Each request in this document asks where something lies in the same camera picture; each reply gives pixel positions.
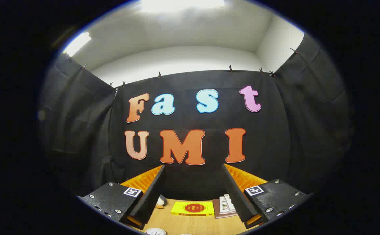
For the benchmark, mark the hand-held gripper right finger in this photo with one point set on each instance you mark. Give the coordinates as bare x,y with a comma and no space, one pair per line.
234,195

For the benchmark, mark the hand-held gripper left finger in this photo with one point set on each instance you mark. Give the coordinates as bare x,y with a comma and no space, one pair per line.
152,195

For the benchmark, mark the white canvas shoe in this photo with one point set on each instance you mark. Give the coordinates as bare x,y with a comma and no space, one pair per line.
155,232

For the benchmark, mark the white illustrated cover book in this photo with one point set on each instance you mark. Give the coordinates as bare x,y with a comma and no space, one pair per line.
229,201

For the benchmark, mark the penguin plush toy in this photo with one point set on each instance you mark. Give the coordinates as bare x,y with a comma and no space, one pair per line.
161,202

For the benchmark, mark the thin white book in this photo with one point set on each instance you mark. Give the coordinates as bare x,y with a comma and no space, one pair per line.
223,205

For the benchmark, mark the brown cover book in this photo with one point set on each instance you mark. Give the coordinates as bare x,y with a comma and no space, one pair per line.
216,209

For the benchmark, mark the yellow book red circle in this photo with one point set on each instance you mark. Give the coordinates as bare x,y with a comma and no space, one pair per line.
193,208

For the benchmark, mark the row of cloth clips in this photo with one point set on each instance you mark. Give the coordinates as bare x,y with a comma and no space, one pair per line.
230,68

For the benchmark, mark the ceiling light panel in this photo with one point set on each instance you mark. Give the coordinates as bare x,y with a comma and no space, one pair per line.
77,44
180,5

